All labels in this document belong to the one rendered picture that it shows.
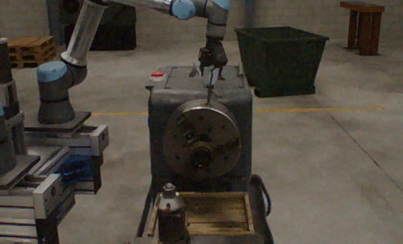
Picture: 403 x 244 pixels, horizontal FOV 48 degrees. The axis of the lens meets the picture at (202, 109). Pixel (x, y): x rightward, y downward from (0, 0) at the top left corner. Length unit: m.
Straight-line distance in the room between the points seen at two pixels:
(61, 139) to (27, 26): 10.52
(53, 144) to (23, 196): 0.51
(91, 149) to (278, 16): 10.24
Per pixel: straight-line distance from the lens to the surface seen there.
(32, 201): 1.50
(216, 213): 1.73
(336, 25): 12.29
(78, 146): 1.94
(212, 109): 1.78
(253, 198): 2.57
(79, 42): 1.98
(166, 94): 1.96
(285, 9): 11.91
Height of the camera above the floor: 1.75
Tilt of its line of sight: 17 degrees down
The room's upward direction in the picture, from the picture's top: 1 degrees counter-clockwise
